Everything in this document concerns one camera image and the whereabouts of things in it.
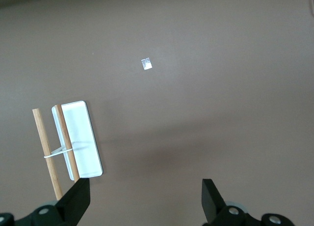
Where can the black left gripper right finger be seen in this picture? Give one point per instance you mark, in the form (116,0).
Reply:
(213,208)

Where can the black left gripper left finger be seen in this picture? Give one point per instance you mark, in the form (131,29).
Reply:
(73,206)

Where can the brown wooden rod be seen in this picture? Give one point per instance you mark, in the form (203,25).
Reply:
(45,142)
(65,132)

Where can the white rectangular tray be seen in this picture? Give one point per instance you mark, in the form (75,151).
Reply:
(81,127)

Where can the small white tape scrap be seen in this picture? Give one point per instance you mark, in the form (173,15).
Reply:
(146,64)

